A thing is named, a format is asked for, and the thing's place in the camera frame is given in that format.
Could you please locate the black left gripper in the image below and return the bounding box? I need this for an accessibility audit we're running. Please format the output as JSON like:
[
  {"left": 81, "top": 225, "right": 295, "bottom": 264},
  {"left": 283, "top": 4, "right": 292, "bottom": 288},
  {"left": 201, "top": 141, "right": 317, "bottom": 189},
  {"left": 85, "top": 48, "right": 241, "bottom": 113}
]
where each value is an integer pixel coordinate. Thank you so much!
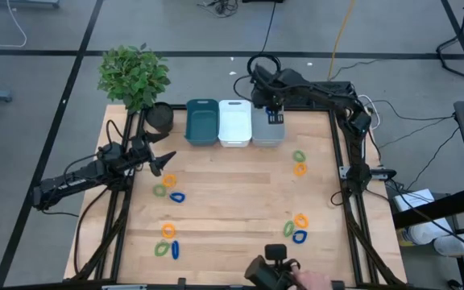
[{"left": 129, "top": 132, "right": 177, "bottom": 177}]

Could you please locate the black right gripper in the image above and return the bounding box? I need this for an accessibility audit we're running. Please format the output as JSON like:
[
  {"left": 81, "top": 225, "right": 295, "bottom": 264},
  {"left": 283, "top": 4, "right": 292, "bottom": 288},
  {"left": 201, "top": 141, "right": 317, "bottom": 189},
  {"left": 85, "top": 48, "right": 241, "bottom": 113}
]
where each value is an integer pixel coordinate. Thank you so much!
[{"left": 251, "top": 86, "right": 286, "bottom": 125}]

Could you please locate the grey plastic bin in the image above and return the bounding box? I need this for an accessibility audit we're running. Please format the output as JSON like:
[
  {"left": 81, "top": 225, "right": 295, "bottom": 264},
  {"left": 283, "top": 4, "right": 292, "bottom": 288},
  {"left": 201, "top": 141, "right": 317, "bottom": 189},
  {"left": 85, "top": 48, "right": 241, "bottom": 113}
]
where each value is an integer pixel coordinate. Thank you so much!
[{"left": 250, "top": 105, "right": 286, "bottom": 148}]

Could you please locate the black plant pot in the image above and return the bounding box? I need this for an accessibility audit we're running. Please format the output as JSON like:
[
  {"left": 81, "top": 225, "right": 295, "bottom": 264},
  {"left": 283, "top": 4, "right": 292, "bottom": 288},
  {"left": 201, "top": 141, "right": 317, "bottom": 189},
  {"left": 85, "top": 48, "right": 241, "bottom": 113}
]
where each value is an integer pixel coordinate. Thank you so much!
[{"left": 145, "top": 101, "right": 175, "bottom": 135}]

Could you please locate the white plastic bin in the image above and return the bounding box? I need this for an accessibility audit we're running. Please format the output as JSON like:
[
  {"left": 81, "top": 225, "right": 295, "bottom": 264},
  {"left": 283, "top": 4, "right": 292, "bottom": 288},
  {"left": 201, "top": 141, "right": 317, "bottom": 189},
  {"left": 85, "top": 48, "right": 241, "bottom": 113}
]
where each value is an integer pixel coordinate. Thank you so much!
[{"left": 217, "top": 99, "right": 253, "bottom": 148}]

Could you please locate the teal plastic bin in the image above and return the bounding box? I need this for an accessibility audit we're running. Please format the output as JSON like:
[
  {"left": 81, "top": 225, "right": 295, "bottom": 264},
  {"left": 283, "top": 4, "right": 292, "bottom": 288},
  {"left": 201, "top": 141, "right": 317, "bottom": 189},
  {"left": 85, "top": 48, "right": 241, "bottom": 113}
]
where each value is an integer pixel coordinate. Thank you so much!
[{"left": 184, "top": 98, "right": 221, "bottom": 147}]

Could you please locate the black vented computer case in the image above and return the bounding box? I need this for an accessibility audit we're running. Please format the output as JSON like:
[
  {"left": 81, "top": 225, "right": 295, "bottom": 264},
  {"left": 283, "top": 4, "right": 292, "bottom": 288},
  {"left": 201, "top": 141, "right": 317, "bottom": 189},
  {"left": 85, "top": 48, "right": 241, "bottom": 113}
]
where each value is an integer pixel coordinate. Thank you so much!
[{"left": 308, "top": 81, "right": 357, "bottom": 100}]

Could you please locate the green artificial plant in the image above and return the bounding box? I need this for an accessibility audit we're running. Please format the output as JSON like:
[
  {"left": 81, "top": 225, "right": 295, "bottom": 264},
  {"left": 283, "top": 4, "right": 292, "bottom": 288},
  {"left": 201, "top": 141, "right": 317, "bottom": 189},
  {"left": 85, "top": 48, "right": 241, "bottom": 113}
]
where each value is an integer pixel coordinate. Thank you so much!
[{"left": 97, "top": 43, "right": 172, "bottom": 115}]

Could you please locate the white paper box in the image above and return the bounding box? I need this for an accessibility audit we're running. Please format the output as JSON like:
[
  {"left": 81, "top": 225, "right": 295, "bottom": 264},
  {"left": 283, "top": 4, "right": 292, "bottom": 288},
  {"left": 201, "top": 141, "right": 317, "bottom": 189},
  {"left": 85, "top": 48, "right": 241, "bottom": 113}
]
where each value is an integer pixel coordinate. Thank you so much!
[{"left": 392, "top": 188, "right": 437, "bottom": 213}]

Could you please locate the person's hand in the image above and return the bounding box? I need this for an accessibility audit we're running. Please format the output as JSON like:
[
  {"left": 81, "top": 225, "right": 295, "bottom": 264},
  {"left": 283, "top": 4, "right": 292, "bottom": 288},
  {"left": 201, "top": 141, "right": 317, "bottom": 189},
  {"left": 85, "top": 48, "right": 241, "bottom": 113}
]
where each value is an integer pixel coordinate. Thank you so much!
[{"left": 291, "top": 260, "right": 334, "bottom": 290}]

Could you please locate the yellow packet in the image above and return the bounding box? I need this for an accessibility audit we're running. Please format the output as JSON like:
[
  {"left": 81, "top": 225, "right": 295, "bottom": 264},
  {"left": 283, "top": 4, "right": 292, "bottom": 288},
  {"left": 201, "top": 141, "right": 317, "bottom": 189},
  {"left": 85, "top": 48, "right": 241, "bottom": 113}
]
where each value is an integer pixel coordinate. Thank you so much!
[{"left": 396, "top": 227, "right": 416, "bottom": 247}]

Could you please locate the black metal beam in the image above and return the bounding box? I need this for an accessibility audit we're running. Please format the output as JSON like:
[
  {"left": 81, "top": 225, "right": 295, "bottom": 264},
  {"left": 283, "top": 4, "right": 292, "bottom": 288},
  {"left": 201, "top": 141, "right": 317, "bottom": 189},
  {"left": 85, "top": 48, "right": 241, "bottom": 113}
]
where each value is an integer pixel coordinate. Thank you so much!
[{"left": 391, "top": 187, "right": 464, "bottom": 230}]

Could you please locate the white paper towel roll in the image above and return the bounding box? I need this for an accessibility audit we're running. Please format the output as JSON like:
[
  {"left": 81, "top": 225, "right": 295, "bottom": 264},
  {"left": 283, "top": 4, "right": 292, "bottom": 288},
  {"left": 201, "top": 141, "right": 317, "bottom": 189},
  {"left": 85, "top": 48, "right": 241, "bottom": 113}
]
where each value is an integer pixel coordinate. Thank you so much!
[{"left": 407, "top": 219, "right": 454, "bottom": 247}]

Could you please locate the grey cart base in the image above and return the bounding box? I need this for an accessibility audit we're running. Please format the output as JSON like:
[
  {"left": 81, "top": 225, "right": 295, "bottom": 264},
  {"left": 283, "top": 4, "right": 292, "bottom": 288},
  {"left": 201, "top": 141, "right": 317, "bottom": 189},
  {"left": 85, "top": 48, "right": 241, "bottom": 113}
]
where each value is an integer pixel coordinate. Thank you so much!
[{"left": 0, "top": 0, "right": 61, "bottom": 9}]

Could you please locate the white plastic object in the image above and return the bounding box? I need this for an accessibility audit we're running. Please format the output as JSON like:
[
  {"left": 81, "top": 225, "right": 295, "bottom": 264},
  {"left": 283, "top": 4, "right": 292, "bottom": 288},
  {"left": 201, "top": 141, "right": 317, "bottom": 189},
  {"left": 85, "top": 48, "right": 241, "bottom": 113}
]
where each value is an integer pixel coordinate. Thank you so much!
[{"left": 433, "top": 233, "right": 464, "bottom": 258}]

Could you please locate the black coiled cable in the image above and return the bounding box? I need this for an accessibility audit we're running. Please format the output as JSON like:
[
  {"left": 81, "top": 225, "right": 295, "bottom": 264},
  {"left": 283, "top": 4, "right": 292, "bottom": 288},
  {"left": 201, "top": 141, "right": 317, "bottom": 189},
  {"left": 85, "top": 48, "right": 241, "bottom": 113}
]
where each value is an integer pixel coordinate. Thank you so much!
[{"left": 246, "top": 53, "right": 282, "bottom": 76}]

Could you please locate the black floor cable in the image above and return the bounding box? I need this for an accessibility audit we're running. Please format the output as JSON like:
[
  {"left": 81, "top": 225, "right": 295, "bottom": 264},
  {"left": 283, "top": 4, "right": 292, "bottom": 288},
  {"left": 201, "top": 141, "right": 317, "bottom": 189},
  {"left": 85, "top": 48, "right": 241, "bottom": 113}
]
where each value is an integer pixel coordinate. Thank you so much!
[{"left": 260, "top": 0, "right": 277, "bottom": 56}]

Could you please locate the yellow floor cable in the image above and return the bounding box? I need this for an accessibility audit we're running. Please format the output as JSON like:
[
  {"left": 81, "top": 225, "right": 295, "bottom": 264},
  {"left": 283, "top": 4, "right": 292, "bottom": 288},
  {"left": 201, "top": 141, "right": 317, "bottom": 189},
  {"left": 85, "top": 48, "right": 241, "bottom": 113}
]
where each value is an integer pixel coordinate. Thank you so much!
[{"left": 327, "top": 0, "right": 357, "bottom": 81}]

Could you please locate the white power cable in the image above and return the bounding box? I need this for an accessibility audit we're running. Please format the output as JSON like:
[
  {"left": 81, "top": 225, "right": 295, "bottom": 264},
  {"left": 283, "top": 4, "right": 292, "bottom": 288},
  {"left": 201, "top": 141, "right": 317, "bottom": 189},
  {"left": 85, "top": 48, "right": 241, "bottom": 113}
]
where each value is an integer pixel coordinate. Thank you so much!
[{"left": 356, "top": 93, "right": 382, "bottom": 131}]

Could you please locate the black aluminium table frame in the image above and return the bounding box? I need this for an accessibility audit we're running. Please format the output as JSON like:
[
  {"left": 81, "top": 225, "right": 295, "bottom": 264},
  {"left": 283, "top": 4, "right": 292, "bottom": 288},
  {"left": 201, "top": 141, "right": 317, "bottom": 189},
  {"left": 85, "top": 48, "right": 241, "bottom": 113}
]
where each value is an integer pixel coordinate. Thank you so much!
[{"left": 70, "top": 103, "right": 406, "bottom": 289}]

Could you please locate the black cable tangle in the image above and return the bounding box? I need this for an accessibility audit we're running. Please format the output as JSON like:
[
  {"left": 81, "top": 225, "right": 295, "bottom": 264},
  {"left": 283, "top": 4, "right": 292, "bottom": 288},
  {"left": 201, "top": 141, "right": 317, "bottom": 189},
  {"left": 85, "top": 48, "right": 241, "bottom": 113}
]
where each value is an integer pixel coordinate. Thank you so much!
[{"left": 197, "top": 0, "right": 240, "bottom": 19}]

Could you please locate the black handheld camera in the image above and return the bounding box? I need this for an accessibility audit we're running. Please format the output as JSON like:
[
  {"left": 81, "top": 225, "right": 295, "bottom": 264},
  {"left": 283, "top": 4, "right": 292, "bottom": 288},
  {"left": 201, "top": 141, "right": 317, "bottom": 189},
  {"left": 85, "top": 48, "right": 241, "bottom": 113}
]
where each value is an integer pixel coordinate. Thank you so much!
[{"left": 244, "top": 243, "right": 301, "bottom": 290}]

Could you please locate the white floor cable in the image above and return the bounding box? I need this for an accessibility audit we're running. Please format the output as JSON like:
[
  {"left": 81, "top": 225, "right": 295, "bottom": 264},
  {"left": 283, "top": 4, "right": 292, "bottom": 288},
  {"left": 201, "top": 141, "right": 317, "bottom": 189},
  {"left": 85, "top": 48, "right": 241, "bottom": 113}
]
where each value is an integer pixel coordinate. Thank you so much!
[{"left": 0, "top": 0, "right": 28, "bottom": 48}]

